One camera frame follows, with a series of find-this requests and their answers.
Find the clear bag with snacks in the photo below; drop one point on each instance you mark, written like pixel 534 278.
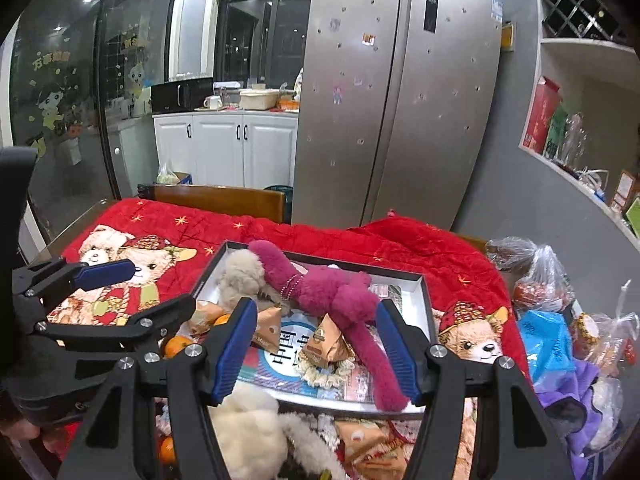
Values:
pixel 606 341

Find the glass sliding door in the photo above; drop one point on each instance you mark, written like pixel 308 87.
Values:
pixel 80 84

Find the cream basin on counter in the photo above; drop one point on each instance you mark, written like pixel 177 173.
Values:
pixel 259 99

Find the magenta plush bunny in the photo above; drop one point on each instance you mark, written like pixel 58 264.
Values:
pixel 347 300

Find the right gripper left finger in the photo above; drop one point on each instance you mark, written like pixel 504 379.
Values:
pixel 117 438

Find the white kitchen cabinet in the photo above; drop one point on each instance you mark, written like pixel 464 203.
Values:
pixel 233 148

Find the blue plastic bag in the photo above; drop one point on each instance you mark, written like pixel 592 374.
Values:
pixel 548 347

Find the beige plush bunny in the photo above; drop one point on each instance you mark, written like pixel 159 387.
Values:
pixel 244 276

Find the black microwave oven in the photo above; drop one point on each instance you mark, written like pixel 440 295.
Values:
pixel 181 96

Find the clear bag with food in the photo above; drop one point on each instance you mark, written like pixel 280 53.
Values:
pixel 539 280

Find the green card on shelf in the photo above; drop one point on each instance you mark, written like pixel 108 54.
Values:
pixel 632 216

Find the orange tangerine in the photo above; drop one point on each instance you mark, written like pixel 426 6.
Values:
pixel 175 345

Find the red teddy bear blanket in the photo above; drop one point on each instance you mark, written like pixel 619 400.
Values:
pixel 179 249

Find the stainless double-door refrigerator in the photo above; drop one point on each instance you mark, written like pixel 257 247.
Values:
pixel 396 97

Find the brown triangular snack packet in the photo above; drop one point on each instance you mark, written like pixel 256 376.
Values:
pixel 327 345

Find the printed booklet in tray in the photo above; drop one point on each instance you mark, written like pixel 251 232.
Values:
pixel 289 375

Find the red gift box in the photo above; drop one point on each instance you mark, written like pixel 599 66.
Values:
pixel 546 100

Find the shallow black-rimmed tray box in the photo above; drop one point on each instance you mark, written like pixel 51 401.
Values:
pixel 412 302

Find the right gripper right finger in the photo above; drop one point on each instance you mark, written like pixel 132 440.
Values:
pixel 514 437

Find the white wall shelf unit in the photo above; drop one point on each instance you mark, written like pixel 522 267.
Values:
pixel 593 138

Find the cream plush bunny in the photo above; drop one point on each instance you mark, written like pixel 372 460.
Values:
pixel 256 439

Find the purple cloth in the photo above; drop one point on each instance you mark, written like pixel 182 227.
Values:
pixel 584 407

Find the white mug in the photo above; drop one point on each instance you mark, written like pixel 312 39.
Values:
pixel 213 103

